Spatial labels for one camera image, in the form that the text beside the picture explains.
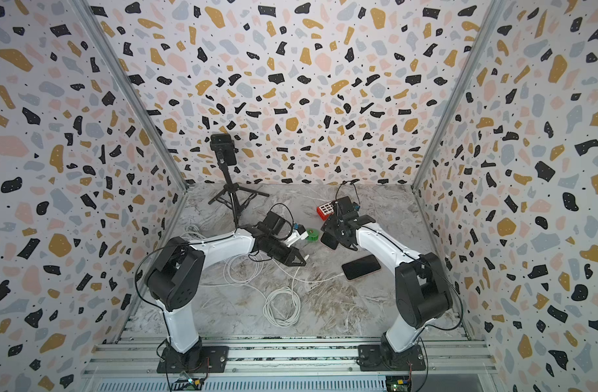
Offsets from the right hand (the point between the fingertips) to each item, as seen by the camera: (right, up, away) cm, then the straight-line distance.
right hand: (330, 229), depth 92 cm
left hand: (-9, -12, -5) cm, 15 cm away
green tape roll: (-6, -1, -4) cm, 8 cm away
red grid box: (-1, +7, +18) cm, 19 cm away
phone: (+12, -15, +3) cm, 19 cm away
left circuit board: (-41, -43, -21) cm, 63 cm away
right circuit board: (+19, -43, -20) cm, 51 cm away
